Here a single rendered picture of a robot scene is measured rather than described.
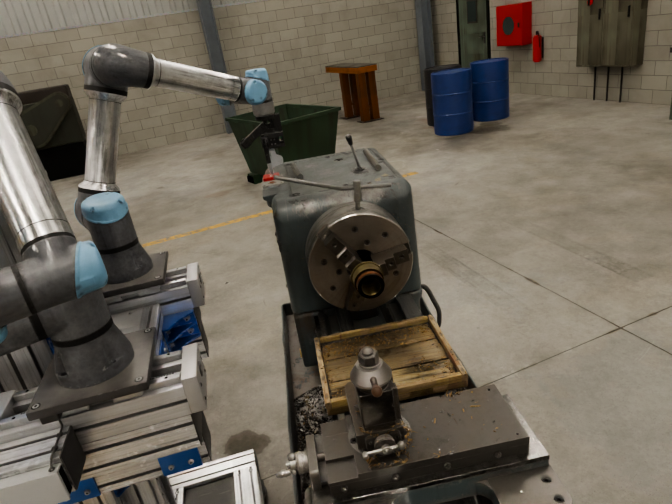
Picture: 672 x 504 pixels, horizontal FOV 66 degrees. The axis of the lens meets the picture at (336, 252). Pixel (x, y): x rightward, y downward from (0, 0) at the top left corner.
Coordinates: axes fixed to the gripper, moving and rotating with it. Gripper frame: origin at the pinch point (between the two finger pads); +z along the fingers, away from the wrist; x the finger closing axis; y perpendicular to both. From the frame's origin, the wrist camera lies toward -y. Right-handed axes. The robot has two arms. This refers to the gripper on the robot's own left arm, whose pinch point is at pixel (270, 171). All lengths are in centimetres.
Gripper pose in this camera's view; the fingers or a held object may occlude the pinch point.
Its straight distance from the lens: 192.3
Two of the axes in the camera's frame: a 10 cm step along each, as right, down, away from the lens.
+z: 1.5, 9.0, 4.0
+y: 9.8, -1.9, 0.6
